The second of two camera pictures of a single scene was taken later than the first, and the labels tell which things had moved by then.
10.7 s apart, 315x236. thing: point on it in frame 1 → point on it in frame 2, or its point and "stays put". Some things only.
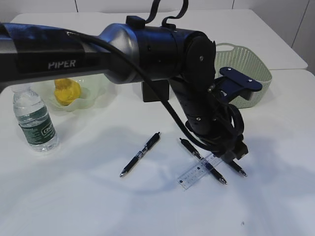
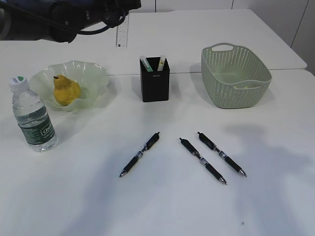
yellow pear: [66, 90] stays put
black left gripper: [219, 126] → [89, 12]
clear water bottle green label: [34, 120] stays put
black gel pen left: [146, 147] stays put
